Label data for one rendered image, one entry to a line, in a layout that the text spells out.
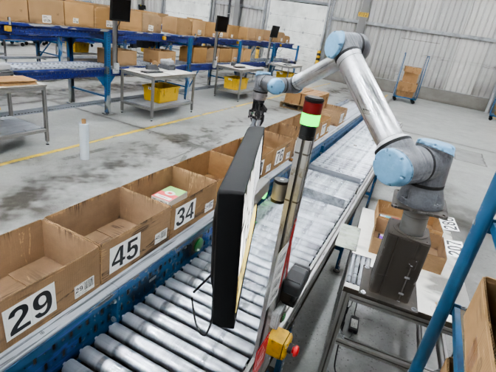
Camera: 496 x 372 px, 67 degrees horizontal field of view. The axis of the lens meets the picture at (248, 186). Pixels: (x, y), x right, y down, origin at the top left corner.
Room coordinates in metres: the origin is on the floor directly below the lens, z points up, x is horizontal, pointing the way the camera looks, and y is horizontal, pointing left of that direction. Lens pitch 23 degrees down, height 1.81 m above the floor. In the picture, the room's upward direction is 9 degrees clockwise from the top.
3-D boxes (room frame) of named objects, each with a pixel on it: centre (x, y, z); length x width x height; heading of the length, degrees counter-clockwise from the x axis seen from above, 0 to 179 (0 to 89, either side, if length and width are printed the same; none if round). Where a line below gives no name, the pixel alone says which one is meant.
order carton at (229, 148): (2.38, 0.06, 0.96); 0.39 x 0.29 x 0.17; 157
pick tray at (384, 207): (2.19, -1.05, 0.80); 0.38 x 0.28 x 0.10; 75
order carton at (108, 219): (1.30, 0.52, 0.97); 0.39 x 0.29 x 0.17; 157
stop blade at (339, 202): (2.45, -0.46, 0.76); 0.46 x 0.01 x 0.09; 67
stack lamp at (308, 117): (0.99, -0.14, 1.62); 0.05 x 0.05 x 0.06
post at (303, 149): (0.99, -0.14, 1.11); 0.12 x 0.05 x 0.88; 157
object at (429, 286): (1.86, -0.95, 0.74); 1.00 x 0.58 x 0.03; 162
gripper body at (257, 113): (2.32, 0.02, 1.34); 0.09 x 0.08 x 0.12; 160
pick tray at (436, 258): (1.89, -0.95, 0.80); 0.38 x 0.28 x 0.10; 71
